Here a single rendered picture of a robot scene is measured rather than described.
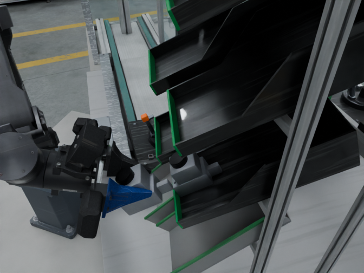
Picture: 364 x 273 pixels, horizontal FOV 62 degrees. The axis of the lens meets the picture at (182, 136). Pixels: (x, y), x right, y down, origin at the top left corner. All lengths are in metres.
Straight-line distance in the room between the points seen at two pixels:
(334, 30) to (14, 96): 0.41
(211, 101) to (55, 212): 0.57
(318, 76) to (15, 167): 0.34
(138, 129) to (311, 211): 0.60
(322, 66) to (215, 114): 0.16
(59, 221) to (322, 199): 0.77
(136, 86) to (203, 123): 0.99
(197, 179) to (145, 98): 0.82
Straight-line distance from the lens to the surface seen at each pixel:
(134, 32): 1.94
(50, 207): 0.87
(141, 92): 1.33
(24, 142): 0.40
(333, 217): 1.02
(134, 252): 0.87
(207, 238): 0.64
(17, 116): 0.49
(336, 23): 0.30
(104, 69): 1.45
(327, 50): 0.31
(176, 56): 0.57
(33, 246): 0.97
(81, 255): 0.90
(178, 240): 0.71
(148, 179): 0.50
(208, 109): 0.43
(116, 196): 0.47
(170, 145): 0.62
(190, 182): 0.51
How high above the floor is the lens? 1.62
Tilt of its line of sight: 40 degrees down
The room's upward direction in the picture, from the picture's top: 1 degrees counter-clockwise
